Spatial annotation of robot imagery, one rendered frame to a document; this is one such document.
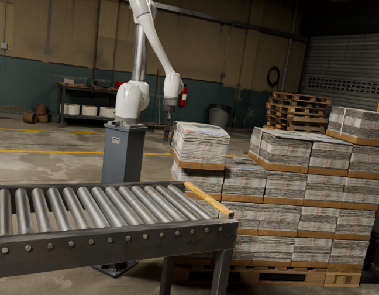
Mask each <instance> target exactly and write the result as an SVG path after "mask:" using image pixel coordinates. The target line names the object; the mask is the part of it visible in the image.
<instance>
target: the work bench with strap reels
mask: <svg viewBox="0 0 379 295"><path fill-rule="evenodd" d="M127 82H128V81H126V82H124V81H123V82H122V81H116V82H115V88H113V87H111V88H103V87H99V86H93V88H92V87H86V86H85V84H75V83H74V84H65V83H64V82H57V83H58V99H57V119H56V122H55V123H59V116H61V118H60V127H59V128H64V127H63V118H76V119H94V120H105V121H114V120H115V113H116V112H115V108H113V107H112V108H111V107H100V113H99V114H97V109H98V107H95V106H90V105H83V106H82V112H80V105H76V104H65V103H64V99H65V89H71V90H83V91H94V92H105V93H113V94H117V93H118V89H119V87H120V86H121V85H122V84H123V83H127ZM61 88H62V89H63V90H62V100H61V104H60V95H61ZM141 122H142V111H140V115H139V123H141Z"/></svg>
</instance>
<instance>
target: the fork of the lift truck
mask: <svg viewBox="0 0 379 295"><path fill-rule="evenodd" d="M259 279H274V280H305V274H283V273H260V277H259ZM360 282H379V276H378V275H377V274H375V273H374V272H373V271H368V270H362V273H361V277H360Z"/></svg>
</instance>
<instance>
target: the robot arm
mask: <svg viewBox="0 0 379 295"><path fill-rule="evenodd" d="M129 3H130V5H131V8H132V11H133V15H134V22H135V24H136V30H135V43H134V50H133V63H132V76H131V80H130V81H129V82H128V83H123V84H122V85H121V86H120V87H119V89H118V93H117V96H116V108H115V112H116V113H115V120H114V121H108V124H111V125H116V126H121V127H124V128H139V127H145V125H144V124H141V123H139V115H140V111H142V110H144V109H145V108H146V107H147V106H148V104H149V101H150V98H149V85H148V83H146V71H147V59H148V52H149V42H150V44H151V46H152V48H153V50H154V51H155V53H156V55H157V57H158V58H159V60H160V62H161V64H162V66H163V68H164V71H165V72H166V79H165V82H164V101H163V104H165V105H164V111H167V113H166V121H165V128H164V139H163V141H166V142H168V136H169V131H170V124H171V119H172V114H171V112H175V106H176V105H177V100H178V95H179V94H180V93H181V92H182V91H183V89H184V84H183V82H182V79H181V78H180V75H179V74H178V73H175V72H174V70H173V68H172V66H171V64H170V62H169V60H168V58H167V56H166V53H165V51H164V49H163V47H162V45H161V43H160V41H159V39H158V36H157V33H156V30H155V28H154V18H155V16H156V6H155V4H154V2H153V1H152V0H129Z"/></svg>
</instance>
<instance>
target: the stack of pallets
mask: <svg viewBox="0 0 379 295"><path fill-rule="evenodd" d="M279 94H281V97H279ZM321 99H323V100H325V101H324V102H321ZM275 100H278V102H276V101H275ZM331 101H332V99H331V98H324V97H315V96H310V95H302V94H293V93H287V92H278V91H273V95H272V97H269V101H268V102H266V108H267V113H266V114H267V116H266V120H267V125H263V128H267V129H278V130H286V131H290V130H289V127H290V124H289V121H288V117H292V116H298V117H302V116H303V117H306V118H313V116H318V118H321V119H324V117H325V116H324V115H323V110H326V106H327V104H330V105H331ZM316 104H317V105H320V106H319V108H316ZM273 105H276V108H273ZM287 108H288V109H287ZM300 109H303V110H302V111H301V110H300ZM312 110H316V113H315V114H313V113H312ZM273 111H275V112H276V114H274V113H273ZM273 117H275V119H273ZM273 123H274V124H276V125H273Z"/></svg>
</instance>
